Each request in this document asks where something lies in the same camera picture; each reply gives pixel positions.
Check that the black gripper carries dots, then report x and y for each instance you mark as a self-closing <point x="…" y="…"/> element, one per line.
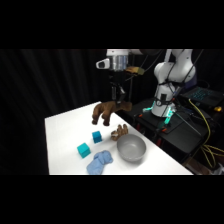
<point x="118" y="79"/>

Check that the brown plush deer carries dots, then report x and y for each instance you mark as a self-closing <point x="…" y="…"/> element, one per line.
<point x="108" y="110"/>

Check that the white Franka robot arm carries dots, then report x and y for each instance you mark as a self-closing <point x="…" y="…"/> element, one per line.
<point x="175" y="71"/>

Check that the grey bowl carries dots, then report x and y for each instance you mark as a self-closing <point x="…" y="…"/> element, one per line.
<point x="131" y="149"/>

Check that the striped plush tiger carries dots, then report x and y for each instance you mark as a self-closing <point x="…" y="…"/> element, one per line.
<point x="120" y="132"/>

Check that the dark teal cube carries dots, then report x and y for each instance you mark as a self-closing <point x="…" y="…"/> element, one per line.
<point x="97" y="137"/>

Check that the light teal cube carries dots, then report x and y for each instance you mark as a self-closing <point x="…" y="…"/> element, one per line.
<point x="83" y="150"/>

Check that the blue crumpled cloth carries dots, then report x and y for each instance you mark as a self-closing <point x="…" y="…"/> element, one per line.
<point x="99" y="162"/>

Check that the black robot stand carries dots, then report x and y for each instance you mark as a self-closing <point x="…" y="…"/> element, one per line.
<point x="181" y="138"/>

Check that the black laptop with lit keyboard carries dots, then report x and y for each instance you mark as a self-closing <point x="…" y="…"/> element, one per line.
<point x="201" y="95"/>

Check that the black curtain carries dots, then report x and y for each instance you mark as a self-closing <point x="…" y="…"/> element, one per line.
<point x="33" y="83"/>

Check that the small yellow object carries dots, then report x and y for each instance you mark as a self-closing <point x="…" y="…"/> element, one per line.
<point x="218" y="108"/>

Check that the tan wrist camera mount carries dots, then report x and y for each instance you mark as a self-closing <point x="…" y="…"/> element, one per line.
<point x="134" y="70"/>

